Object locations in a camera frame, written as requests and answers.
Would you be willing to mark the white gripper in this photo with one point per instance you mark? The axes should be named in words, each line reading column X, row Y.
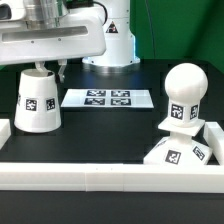
column 47, row 30

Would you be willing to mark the white lamp shade cone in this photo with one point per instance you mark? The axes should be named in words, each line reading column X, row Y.
column 37, row 109

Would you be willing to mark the white lamp bulb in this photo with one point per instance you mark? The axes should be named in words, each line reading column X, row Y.
column 185, row 85

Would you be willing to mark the white lamp base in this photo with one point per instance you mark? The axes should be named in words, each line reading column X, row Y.
column 179, row 148

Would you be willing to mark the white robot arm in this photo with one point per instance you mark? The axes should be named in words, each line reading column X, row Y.
column 120, row 42

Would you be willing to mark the white marker sheet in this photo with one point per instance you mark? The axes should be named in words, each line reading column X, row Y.
column 107, row 98

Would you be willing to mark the white left wall block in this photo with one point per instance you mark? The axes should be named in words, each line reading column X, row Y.
column 5, row 131

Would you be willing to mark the white wall block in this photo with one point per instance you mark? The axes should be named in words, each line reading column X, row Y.
column 214, row 136
column 5, row 131

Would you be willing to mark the white front wall rail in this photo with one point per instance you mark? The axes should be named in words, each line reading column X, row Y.
column 110, row 177

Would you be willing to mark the white right wall block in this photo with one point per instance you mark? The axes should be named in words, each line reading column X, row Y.
column 214, row 136

